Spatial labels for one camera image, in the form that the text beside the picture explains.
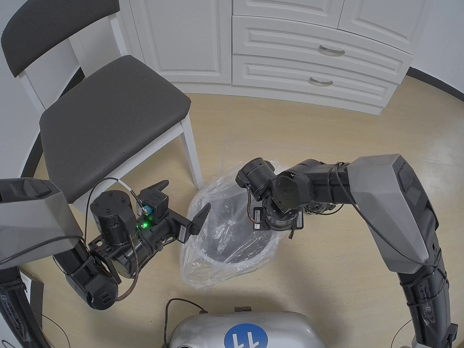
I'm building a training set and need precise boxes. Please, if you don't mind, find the clear plastic bag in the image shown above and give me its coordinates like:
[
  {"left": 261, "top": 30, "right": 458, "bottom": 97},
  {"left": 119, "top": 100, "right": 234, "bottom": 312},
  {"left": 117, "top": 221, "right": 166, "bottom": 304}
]
[{"left": 179, "top": 161, "right": 280, "bottom": 289}]

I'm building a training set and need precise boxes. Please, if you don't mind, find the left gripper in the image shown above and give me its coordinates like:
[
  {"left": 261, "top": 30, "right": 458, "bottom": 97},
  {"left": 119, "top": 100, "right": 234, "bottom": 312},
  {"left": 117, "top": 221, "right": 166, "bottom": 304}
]
[{"left": 115, "top": 180, "right": 212, "bottom": 280}]

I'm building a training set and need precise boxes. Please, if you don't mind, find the pale grey trash bin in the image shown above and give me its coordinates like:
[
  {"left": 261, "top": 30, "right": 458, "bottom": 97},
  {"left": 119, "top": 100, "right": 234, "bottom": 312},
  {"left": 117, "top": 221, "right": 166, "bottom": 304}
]
[{"left": 197, "top": 198, "right": 276, "bottom": 267}]

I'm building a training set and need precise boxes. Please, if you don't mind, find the white wardrobe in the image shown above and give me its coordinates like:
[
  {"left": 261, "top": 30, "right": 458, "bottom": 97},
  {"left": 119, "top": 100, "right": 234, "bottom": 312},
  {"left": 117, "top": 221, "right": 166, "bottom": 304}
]
[{"left": 114, "top": 0, "right": 435, "bottom": 116}]

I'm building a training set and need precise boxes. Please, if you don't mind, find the grey white chair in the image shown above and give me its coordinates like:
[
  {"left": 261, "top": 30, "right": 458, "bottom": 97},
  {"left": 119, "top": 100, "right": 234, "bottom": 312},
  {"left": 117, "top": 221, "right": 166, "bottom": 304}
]
[{"left": 1, "top": 0, "right": 203, "bottom": 215}]

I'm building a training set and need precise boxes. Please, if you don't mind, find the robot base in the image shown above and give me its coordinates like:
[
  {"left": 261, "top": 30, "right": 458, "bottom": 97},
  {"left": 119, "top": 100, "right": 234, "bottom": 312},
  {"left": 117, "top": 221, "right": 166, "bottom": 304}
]
[{"left": 170, "top": 306, "right": 328, "bottom": 348}]

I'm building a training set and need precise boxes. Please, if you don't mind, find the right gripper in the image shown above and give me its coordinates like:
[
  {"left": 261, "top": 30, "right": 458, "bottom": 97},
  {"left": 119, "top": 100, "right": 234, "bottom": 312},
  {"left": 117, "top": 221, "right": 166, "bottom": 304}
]
[{"left": 253, "top": 203, "right": 305, "bottom": 233}]

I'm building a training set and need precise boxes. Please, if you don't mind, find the crumpled black plastic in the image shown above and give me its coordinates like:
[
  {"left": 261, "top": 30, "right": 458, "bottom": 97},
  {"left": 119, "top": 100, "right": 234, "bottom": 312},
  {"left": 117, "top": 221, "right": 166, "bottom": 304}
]
[{"left": 304, "top": 201, "right": 342, "bottom": 215}]

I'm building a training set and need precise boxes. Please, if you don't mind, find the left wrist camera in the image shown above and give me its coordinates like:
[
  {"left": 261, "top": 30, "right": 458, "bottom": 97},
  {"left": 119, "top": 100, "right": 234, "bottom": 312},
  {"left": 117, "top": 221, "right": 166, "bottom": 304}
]
[{"left": 137, "top": 187, "right": 169, "bottom": 225}]

